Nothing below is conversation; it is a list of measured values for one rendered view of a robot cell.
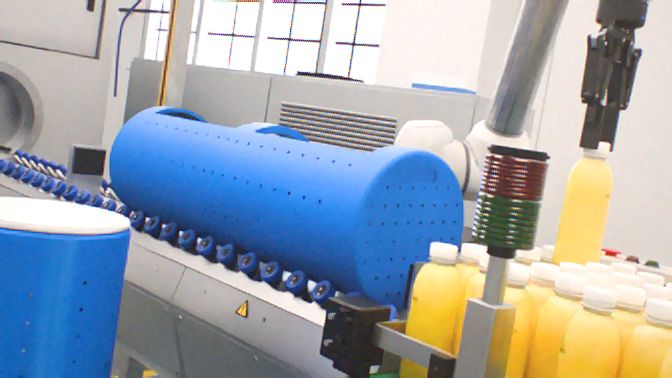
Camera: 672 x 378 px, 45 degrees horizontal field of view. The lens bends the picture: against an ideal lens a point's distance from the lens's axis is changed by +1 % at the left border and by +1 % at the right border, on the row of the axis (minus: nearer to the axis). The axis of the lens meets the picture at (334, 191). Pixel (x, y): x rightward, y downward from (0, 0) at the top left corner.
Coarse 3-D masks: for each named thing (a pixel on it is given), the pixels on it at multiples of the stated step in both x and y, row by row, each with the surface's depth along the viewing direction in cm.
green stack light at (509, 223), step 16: (480, 192) 82; (480, 208) 81; (496, 208) 79; (512, 208) 79; (528, 208) 79; (480, 224) 80; (496, 224) 79; (512, 224) 79; (528, 224) 79; (480, 240) 80; (496, 240) 79; (512, 240) 79; (528, 240) 79
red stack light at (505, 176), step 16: (496, 160) 79; (512, 160) 78; (528, 160) 78; (496, 176) 79; (512, 176) 78; (528, 176) 78; (544, 176) 79; (496, 192) 79; (512, 192) 79; (528, 192) 79
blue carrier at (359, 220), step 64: (128, 128) 192; (192, 128) 175; (256, 128) 164; (128, 192) 189; (192, 192) 166; (256, 192) 149; (320, 192) 137; (384, 192) 133; (448, 192) 144; (320, 256) 137; (384, 256) 135
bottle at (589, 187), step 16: (592, 160) 127; (576, 176) 127; (592, 176) 126; (608, 176) 126; (576, 192) 127; (592, 192) 126; (608, 192) 126; (576, 208) 126; (592, 208) 126; (560, 224) 129; (576, 224) 126; (592, 224) 126; (560, 240) 129; (576, 240) 126; (592, 240) 126; (560, 256) 128; (576, 256) 126; (592, 256) 127
